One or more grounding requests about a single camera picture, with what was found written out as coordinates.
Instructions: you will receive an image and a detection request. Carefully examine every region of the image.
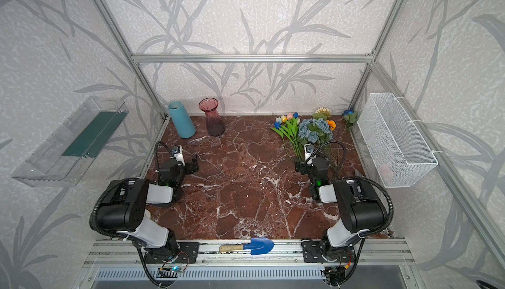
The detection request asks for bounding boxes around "tulip bunch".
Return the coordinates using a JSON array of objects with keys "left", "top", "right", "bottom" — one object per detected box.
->
[{"left": 272, "top": 113, "right": 305, "bottom": 160}]

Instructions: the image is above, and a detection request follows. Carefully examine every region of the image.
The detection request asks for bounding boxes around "dark red glass vase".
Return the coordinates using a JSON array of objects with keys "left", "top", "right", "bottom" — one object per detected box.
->
[{"left": 199, "top": 98, "right": 226, "bottom": 137}]

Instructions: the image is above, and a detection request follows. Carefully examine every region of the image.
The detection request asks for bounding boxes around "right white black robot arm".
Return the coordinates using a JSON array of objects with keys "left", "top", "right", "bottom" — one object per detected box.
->
[{"left": 295, "top": 157, "right": 394, "bottom": 256}]

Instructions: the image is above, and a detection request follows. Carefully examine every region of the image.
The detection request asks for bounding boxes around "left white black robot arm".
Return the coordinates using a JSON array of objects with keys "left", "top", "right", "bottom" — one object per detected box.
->
[{"left": 89, "top": 157, "right": 199, "bottom": 253}]

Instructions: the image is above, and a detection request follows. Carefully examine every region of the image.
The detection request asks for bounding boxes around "teal ceramic vase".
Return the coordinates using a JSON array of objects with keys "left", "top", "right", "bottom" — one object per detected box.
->
[{"left": 168, "top": 101, "right": 196, "bottom": 138}]

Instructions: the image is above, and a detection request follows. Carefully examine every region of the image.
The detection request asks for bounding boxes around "blue hydrangea bouquet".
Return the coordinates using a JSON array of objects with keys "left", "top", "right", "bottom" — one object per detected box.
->
[{"left": 298, "top": 118, "right": 334, "bottom": 144}]

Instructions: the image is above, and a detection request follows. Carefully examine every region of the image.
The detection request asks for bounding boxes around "orange flower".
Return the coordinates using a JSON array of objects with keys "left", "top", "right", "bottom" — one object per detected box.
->
[{"left": 327, "top": 120, "right": 336, "bottom": 131}]

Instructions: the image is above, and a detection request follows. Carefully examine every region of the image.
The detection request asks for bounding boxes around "yellow sunflower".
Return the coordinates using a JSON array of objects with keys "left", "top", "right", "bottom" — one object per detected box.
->
[{"left": 312, "top": 107, "right": 331, "bottom": 121}]

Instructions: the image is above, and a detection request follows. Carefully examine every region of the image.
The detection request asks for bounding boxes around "blue rose stem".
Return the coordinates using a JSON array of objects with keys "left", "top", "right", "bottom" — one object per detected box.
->
[{"left": 343, "top": 109, "right": 358, "bottom": 130}]

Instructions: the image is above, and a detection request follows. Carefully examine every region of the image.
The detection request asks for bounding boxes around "blue garden trowel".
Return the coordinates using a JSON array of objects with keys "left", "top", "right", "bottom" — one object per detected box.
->
[{"left": 220, "top": 238, "right": 274, "bottom": 256}]

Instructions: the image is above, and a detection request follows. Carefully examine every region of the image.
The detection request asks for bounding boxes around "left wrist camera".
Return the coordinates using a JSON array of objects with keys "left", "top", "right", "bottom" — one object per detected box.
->
[{"left": 170, "top": 146, "right": 185, "bottom": 165}]

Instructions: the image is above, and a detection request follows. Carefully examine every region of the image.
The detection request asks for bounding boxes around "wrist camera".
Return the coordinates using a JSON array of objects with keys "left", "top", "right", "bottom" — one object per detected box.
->
[
  {"left": 304, "top": 144, "right": 315, "bottom": 160},
  {"left": 170, "top": 146, "right": 185, "bottom": 165}
]

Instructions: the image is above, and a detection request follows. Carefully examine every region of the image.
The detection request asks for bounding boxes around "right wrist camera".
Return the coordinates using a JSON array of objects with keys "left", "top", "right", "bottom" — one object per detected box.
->
[{"left": 304, "top": 144, "right": 315, "bottom": 160}]

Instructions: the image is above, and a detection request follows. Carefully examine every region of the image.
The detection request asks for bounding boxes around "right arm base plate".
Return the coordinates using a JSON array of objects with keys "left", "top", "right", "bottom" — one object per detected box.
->
[{"left": 301, "top": 238, "right": 356, "bottom": 264}]

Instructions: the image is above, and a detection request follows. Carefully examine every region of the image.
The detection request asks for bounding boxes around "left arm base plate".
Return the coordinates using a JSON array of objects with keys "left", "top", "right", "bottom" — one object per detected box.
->
[{"left": 143, "top": 241, "right": 200, "bottom": 264}]

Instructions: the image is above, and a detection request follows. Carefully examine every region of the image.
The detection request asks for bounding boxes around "white wire basket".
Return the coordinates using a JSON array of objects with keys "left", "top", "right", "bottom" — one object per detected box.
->
[{"left": 357, "top": 92, "right": 439, "bottom": 188}]

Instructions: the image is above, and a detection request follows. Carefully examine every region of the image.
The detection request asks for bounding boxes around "aluminium front rail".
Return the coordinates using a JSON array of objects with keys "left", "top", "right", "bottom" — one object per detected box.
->
[{"left": 83, "top": 238, "right": 415, "bottom": 268}]

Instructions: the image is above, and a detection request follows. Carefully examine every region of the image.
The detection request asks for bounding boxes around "clear acrylic wall shelf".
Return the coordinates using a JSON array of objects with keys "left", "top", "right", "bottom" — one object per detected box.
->
[{"left": 12, "top": 96, "right": 129, "bottom": 188}]

